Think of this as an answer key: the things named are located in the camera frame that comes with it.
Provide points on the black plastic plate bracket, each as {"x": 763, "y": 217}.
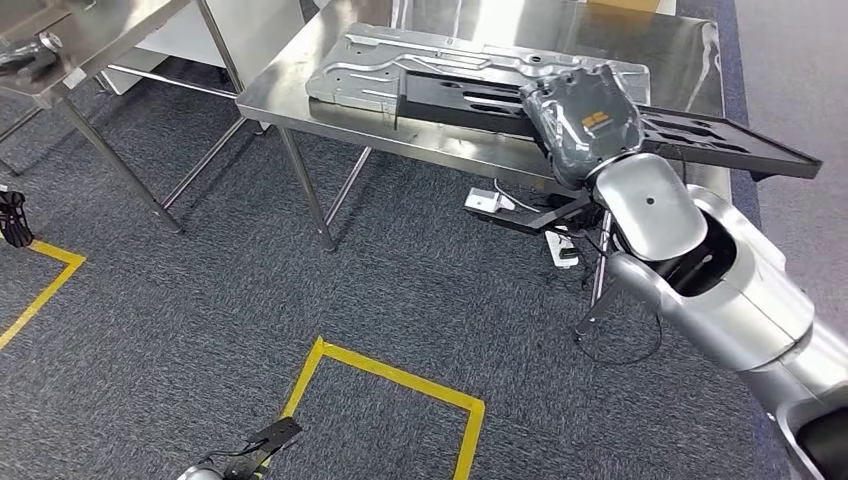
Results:
{"x": 775, "y": 159}

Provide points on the brown cardboard box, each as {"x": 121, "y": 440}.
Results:
{"x": 623, "y": 5}

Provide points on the white cabinet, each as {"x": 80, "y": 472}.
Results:
{"x": 252, "y": 33}

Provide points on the silver metal part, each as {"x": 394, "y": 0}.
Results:
{"x": 26, "y": 60}

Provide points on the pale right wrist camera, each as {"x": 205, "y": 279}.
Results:
{"x": 484, "y": 201}

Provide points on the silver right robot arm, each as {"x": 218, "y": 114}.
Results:
{"x": 729, "y": 311}

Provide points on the large stamped aluminium panel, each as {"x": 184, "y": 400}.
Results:
{"x": 351, "y": 79}

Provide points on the white power strip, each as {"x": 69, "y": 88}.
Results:
{"x": 560, "y": 255}

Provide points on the stainless steel workbench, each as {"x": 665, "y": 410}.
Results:
{"x": 99, "y": 33}
{"x": 676, "y": 60}

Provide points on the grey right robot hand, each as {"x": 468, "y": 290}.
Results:
{"x": 583, "y": 126}

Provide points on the black humanoid robot legs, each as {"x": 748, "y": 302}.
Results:
{"x": 14, "y": 222}

